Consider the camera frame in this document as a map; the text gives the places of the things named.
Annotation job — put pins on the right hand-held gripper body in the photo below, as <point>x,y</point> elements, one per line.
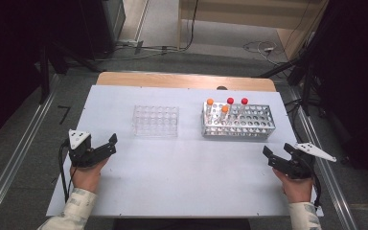
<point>302,167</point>

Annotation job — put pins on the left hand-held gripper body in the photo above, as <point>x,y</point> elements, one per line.
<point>78,155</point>

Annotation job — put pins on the metal tube rack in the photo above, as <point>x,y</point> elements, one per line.
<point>255,127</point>

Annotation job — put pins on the clear acrylic tube rack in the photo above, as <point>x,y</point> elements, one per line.
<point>156,123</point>

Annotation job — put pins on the red cap test tube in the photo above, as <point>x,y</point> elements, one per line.
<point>230,101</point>
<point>244,101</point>

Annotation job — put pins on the orange cap test tube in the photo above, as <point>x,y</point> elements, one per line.
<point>210,102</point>
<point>225,109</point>

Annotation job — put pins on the person's right hand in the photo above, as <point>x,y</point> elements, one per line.
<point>297,190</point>

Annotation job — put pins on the person's left hand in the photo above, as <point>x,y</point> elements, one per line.
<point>86,179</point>

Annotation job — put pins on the black metal stand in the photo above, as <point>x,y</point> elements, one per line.
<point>306,83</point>
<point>44,76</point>

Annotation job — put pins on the dark table grommet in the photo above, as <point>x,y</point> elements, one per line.
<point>222,87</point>

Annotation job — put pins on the wooden table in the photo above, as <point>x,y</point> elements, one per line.
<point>172,80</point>

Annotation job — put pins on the dark curtain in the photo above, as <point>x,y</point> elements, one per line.
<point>357,80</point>
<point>12,64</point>

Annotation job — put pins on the grey power strip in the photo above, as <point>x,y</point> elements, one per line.
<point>138,47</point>

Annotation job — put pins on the dark cabinet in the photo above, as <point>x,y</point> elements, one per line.
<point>108,25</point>

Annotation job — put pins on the wooden partition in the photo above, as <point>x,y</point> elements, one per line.
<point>236,16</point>

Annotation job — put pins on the aluminium floor rail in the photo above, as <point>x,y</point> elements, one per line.
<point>16,156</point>
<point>326,172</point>

